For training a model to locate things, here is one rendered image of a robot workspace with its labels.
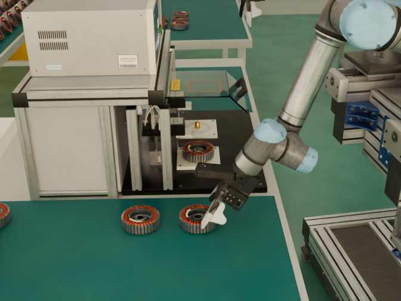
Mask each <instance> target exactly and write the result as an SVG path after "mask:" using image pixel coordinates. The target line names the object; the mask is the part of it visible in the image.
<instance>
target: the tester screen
mask: <svg viewBox="0 0 401 301"><path fill-rule="evenodd" d="M153 21H154V33H155V55H156V52H157V49H156V43H157V48H158V39H157V37H158V32H157V21H158V1H157V4H156V8H155V13H154V16H153ZM158 31H159V27H158Z"/></svg>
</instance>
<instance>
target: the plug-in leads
mask: <svg viewBox="0 0 401 301"><path fill-rule="evenodd" d="M149 108H150V109H149V111H148V109H147V110H146V117H145V120H143V122H144V123H145V124H143V131H148V129H149V127H148V124H146V123H147V122H148V120H147V116H148V114H149V112H150V113H151V125H152V130H154V129H155V126H156V121H155V114H154V111H153V108H155V109H156V110H157V108H158V106H156V105H154V106H152V105H151V107H149ZM158 109H159V108H158ZM151 110H152V111H153V112H152V111H151ZM147 111H148V112H147ZM157 112H158V114H159V111H158V110H157ZM158 124H159V129H158V131H161V128H160V115H159V119H158Z"/></svg>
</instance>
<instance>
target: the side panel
mask: <svg viewBox="0 0 401 301"><path fill-rule="evenodd" d="M14 113H15V116H16V123H17V129H18V135H19V139H20V146H21V152H22V155H23V162H24V169H25V172H26V178H27V185H28V189H29V195H30V200H31V201H34V200H37V201H46V200H75V199H112V198H114V199H118V196H119V192H118V184H117V177H116V165H115V153H114V146H113V134H112V122H111V114H110V106H69V107H14Z"/></svg>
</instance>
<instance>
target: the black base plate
mask: <svg viewBox="0 0 401 301"><path fill-rule="evenodd" d="M145 117H146V112H143V113H142V115H140V116H139V122H138V136H139V145H140V161H141V178H142V190H141V191H138V189H136V190H135V191H133V190H132V182H131V167H130V160H129V157H128V163H127V168H126V172H125V177H124V182H123V185H122V196H131V195H190V194H211V193H212V191H213V190H214V189H215V188H216V186H217V185H218V184H219V182H220V181H221V179H211V178H204V177H196V176H195V170H177V153H176V152H175V151H176V150H177V149H176V136H171V150H172V178H173V190H170V189H167V190H164V186H163V173H162V165H150V162H149V147H150V142H155V139H154V136H142V129H143V124H145V123H144V122H143V120H145ZM180 117H184V119H185V120H208V119H216V125H217V136H218V138H217V139H179V140H178V147H179V148H182V147H183V146H184V145H185V144H187V143H189V142H194V141H198V142H199V141H203V142H208V143H210V144H212V145H213V146H214V147H216V146H218V147H219V154H220V164H223V165H232V164H233V163H234V161H235V159H236V157H237V156H238V154H239V152H240V151H241V150H242V148H243V147H244V146H245V144H246V143H247V141H248V140H249V138H250V137H251V136H252V134H253V132H254V129H253V126H252V121H251V117H250V114H249V110H248V113H246V112H245V111H244V110H191V111H180ZM259 173H260V174H261V177H260V182H259V183H258V185H256V187H255V188H254V190H253V191H252V192H251V193H267V183H266V178H265V175H264V171H263V168H262V169H261V171H260V172H259Z"/></svg>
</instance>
